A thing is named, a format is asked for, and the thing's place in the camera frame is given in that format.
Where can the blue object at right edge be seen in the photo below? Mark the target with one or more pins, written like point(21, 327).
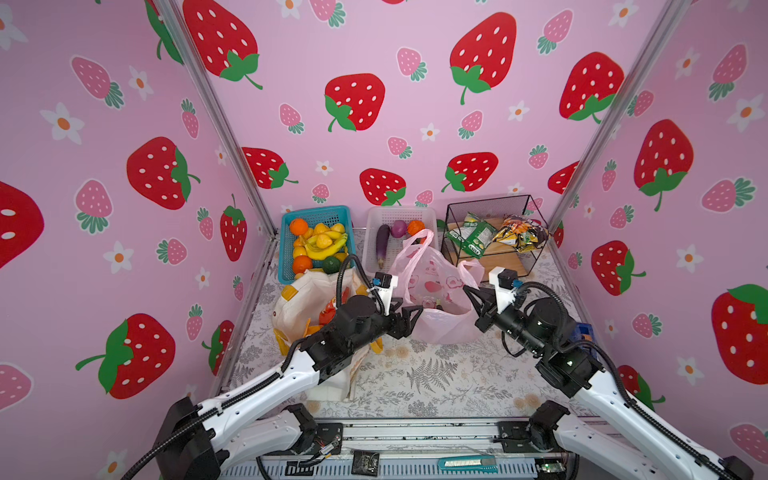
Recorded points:
point(583, 331)

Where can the dark green round toy fruit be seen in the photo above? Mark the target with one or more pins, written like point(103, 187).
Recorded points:
point(331, 265)

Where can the white plastic vegetable basket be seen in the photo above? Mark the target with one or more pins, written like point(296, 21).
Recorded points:
point(378, 216)

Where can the long yellow toy banana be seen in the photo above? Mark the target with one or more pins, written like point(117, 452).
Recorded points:
point(339, 242)

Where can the long dark purple eggplant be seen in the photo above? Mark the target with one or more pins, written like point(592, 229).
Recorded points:
point(381, 245)

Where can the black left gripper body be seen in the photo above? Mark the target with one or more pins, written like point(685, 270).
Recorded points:
point(378, 326)

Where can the pink plastic grocery bag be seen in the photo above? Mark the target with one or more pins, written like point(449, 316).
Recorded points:
point(427, 279)

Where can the green snack packet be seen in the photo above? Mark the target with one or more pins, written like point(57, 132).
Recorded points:
point(473, 236)

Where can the white canvas tote bag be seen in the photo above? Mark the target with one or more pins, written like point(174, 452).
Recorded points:
point(297, 314)

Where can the red snack packet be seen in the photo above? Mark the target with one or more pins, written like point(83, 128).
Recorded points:
point(327, 314)

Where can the large orange toy fruit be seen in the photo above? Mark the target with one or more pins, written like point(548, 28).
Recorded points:
point(301, 264)

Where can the small teal device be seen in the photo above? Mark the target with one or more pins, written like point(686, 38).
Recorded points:
point(475, 463)

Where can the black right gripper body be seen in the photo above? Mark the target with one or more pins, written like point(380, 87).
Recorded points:
point(513, 325)

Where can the teal plastic fruit basket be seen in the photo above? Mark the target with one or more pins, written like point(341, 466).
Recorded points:
point(313, 235)

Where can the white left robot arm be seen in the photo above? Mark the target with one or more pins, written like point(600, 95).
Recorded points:
point(199, 441)

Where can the orange toy tangerine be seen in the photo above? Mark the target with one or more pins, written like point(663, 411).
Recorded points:
point(298, 227)

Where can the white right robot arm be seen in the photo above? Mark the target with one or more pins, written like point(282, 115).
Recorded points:
point(650, 447)

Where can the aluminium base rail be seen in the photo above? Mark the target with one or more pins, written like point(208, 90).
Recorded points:
point(396, 449)

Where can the colourful snack packet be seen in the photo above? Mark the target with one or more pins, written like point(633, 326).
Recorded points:
point(521, 234)

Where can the yellow toy lemon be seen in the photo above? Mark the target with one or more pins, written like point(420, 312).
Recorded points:
point(323, 241)

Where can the black wire mesh basket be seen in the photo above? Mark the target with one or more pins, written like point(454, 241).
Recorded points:
point(494, 211)

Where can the orange toy pumpkin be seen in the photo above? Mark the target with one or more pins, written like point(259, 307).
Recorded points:
point(414, 227)

